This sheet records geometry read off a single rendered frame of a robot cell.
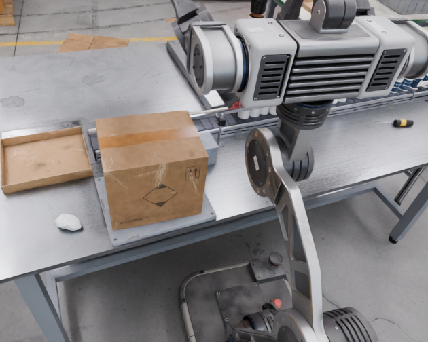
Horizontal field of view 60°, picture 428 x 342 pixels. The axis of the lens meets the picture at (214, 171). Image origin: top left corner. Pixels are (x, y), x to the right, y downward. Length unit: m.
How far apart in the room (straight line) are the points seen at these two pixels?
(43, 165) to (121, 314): 0.89
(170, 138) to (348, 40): 0.57
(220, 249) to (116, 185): 1.25
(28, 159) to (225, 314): 1.04
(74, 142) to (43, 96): 0.38
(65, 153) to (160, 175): 0.56
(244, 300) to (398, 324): 0.91
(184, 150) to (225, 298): 0.89
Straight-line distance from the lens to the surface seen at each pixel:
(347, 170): 1.63
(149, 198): 1.14
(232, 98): 1.53
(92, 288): 2.12
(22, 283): 1.34
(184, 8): 1.04
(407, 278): 2.52
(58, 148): 1.57
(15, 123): 1.75
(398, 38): 0.95
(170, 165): 1.06
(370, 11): 1.25
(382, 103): 2.11
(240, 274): 1.87
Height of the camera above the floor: 1.84
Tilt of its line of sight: 44 degrees down
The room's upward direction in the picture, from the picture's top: 8 degrees clockwise
